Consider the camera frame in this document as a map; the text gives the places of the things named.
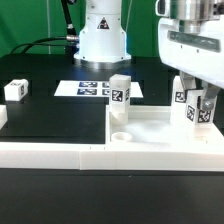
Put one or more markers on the white U-shaped obstacle fence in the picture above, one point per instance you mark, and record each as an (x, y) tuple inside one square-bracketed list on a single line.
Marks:
[(117, 153)]

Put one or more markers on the white square table top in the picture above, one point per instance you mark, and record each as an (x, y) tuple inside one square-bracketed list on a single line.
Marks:
[(148, 124)]

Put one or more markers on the white sheet with markers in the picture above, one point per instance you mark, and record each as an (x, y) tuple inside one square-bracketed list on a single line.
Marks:
[(69, 88)]

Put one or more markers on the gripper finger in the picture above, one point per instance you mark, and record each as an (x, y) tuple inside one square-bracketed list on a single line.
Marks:
[(188, 81), (209, 95)]

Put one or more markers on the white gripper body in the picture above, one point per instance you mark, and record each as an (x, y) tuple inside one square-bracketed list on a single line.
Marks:
[(201, 55)]

